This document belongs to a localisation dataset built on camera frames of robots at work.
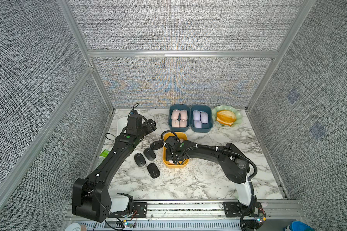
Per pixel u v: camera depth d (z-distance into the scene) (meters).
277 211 0.75
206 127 1.05
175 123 1.06
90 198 0.40
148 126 0.72
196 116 1.11
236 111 1.10
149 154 0.92
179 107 1.19
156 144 0.95
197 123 1.06
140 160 0.91
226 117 1.06
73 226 0.65
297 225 0.61
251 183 0.56
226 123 1.06
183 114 1.13
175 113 1.13
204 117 1.10
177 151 0.69
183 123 1.06
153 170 0.86
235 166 0.51
